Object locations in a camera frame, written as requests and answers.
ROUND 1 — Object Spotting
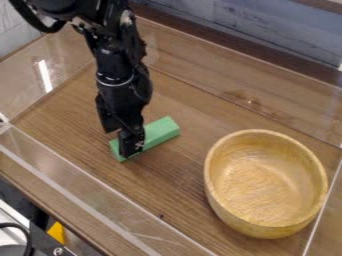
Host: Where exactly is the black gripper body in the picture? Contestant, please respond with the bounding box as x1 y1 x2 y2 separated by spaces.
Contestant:
96 66 152 130

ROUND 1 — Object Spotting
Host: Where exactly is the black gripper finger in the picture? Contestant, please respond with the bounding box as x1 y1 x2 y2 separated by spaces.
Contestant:
118 127 146 158
95 94 120 133

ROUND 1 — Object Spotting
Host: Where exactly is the green rectangular block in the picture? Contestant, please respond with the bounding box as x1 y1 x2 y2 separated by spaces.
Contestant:
110 116 181 162

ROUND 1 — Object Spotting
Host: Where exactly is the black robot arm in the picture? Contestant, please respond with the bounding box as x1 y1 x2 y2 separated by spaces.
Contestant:
10 0 152 158

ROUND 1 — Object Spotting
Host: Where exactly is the brown wooden bowl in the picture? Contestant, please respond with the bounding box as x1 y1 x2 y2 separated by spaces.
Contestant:
203 129 329 239

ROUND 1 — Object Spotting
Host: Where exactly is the yellow black equipment part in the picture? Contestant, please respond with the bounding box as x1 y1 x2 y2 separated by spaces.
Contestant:
47 221 78 256

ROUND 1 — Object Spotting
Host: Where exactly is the black cable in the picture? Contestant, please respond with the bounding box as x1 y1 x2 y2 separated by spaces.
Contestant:
0 222 34 256

